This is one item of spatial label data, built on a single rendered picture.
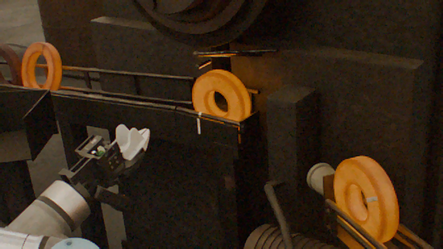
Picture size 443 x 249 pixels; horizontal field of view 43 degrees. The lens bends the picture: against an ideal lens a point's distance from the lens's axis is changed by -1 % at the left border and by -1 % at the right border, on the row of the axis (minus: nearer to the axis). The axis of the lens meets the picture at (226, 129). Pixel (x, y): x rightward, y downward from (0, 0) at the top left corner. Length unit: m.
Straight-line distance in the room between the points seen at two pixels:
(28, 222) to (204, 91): 0.54
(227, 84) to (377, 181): 0.49
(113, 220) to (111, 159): 1.25
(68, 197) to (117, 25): 0.70
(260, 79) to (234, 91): 0.08
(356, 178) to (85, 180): 0.50
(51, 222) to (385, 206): 0.57
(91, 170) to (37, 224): 0.14
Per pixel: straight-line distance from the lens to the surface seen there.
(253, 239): 1.24
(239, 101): 1.31
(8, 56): 2.00
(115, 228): 2.28
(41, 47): 1.91
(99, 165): 1.10
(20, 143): 1.64
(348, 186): 1.03
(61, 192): 1.07
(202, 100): 1.38
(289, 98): 1.20
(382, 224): 0.97
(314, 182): 1.14
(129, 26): 1.60
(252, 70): 1.35
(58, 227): 1.05
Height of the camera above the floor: 1.25
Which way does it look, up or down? 25 degrees down
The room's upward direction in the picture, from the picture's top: 4 degrees counter-clockwise
